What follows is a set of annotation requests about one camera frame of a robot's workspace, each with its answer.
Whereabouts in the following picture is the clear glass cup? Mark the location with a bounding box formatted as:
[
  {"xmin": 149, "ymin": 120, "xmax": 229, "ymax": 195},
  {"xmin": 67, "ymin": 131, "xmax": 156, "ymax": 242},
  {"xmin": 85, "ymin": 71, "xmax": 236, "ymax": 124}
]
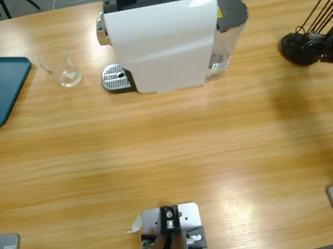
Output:
[{"xmin": 38, "ymin": 45, "xmax": 86, "ymax": 92}]

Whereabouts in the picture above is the white capsule coffee machine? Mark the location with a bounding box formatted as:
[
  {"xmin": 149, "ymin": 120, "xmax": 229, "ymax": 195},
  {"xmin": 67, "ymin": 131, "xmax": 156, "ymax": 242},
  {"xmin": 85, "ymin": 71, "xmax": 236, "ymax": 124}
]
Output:
[{"xmin": 91, "ymin": 0, "xmax": 231, "ymax": 102}]

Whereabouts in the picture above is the black capsule holder with rods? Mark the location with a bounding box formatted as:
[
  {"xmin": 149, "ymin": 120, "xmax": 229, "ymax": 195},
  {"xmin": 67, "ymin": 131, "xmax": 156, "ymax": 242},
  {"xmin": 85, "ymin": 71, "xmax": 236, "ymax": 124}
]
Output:
[{"xmin": 272, "ymin": 0, "xmax": 333, "ymax": 69}]

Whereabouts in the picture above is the clear water tank grey lid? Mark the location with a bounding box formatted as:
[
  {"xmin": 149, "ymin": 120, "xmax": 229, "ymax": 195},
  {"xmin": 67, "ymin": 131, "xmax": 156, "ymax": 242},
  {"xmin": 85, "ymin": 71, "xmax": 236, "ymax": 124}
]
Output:
[{"xmin": 194, "ymin": 0, "xmax": 258, "ymax": 79}]

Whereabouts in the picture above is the metal drip tray grate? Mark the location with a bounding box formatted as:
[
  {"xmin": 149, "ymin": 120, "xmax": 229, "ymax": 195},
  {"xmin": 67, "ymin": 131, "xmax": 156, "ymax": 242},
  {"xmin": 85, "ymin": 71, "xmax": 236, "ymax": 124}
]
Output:
[{"xmin": 99, "ymin": 61, "xmax": 135, "ymax": 94}]

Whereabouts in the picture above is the white peeling sticker tab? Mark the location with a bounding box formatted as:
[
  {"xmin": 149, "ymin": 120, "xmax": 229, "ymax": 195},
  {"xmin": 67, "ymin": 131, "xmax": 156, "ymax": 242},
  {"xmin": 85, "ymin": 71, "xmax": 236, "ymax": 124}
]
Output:
[{"xmin": 123, "ymin": 214, "xmax": 145, "ymax": 234}]

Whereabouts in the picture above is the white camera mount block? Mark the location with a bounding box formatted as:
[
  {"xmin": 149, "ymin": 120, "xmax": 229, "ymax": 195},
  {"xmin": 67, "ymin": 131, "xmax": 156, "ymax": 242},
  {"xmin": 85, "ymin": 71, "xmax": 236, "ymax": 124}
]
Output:
[{"xmin": 130, "ymin": 199, "xmax": 210, "ymax": 249}]

